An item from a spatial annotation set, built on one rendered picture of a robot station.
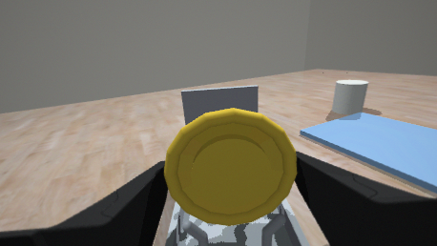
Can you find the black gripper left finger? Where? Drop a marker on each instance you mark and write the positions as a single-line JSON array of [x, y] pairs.
[[128, 216]]

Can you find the light blue mat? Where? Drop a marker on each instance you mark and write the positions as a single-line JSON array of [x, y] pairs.
[[403, 149]]

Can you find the grey cylinder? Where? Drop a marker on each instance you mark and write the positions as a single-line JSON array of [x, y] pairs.
[[349, 96]]

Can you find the grey dish rack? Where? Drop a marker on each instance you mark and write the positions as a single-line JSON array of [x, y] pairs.
[[279, 228]]

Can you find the yellow plate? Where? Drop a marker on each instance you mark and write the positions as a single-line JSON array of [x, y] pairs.
[[230, 167]]

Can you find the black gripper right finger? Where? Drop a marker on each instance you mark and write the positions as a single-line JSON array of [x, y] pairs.
[[353, 210]]

